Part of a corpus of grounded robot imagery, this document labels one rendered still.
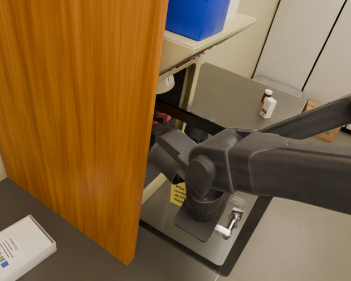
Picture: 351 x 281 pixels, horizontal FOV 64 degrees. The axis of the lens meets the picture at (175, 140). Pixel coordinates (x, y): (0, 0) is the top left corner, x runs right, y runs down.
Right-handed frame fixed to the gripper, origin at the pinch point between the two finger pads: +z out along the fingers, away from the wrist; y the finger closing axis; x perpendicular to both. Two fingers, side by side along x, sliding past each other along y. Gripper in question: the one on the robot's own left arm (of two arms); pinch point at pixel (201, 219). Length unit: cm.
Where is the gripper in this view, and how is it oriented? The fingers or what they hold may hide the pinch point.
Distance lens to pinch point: 58.4
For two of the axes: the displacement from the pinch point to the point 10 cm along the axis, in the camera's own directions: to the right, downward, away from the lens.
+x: 8.5, 4.3, -3.0
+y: -5.2, 7.5, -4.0
